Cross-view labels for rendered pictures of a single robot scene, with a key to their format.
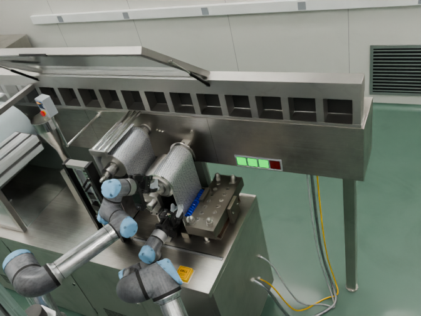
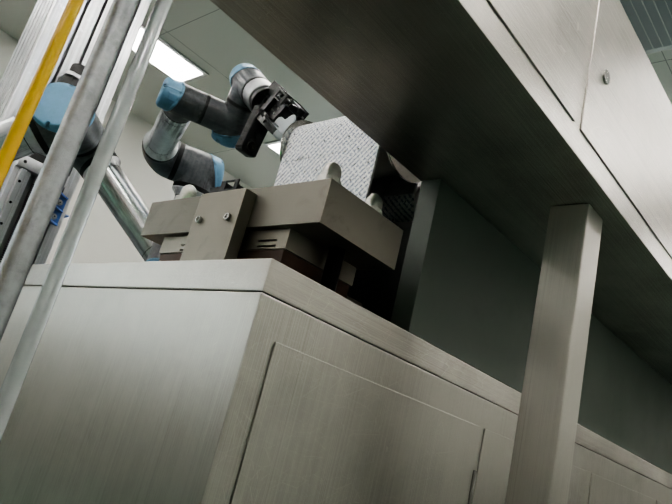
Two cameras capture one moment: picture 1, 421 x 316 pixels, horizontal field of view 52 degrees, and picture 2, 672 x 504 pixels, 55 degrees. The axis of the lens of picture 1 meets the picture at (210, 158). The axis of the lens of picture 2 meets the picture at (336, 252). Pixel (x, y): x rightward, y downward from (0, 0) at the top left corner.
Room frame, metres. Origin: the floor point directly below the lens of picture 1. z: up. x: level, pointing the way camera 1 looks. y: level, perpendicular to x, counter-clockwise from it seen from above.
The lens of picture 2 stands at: (1.95, -0.85, 0.71)
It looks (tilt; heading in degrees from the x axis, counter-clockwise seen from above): 17 degrees up; 101
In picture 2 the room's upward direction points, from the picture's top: 14 degrees clockwise
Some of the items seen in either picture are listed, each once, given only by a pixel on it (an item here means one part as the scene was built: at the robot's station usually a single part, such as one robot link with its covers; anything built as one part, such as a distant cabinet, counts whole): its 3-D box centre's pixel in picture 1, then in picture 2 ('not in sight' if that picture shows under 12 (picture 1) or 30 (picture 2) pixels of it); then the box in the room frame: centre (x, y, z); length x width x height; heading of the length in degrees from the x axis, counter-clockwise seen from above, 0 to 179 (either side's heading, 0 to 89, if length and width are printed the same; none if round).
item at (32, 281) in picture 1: (79, 256); (167, 130); (1.16, 0.58, 1.40); 0.49 x 0.11 x 0.12; 122
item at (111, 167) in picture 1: (110, 170); not in sight; (1.75, 0.50, 1.33); 0.06 x 0.06 x 0.06; 56
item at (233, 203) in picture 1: (233, 209); (215, 229); (1.63, -0.05, 0.96); 0.10 x 0.03 x 0.11; 146
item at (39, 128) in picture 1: (45, 121); not in sight; (2.12, 0.82, 1.50); 0.14 x 0.14 x 0.06
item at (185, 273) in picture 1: (183, 273); not in sight; (1.35, 0.27, 0.91); 0.07 x 0.07 x 0.02; 56
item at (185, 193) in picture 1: (188, 190); (314, 202); (1.70, 0.16, 1.11); 0.23 x 0.01 x 0.18; 146
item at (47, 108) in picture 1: (45, 106); not in sight; (1.96, 0.72, 1.66); 0.07 x 0.07 x 0.10; 44
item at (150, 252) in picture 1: (150, 250); not in sight; (1.37, 0.38, 1.11); 0.11 x 0.08 x 0.09; 146
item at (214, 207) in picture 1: (215, 204); (262, 233); (1.67, 0.04, 1.00); 0.40 x 0.16 x 0.06; 146
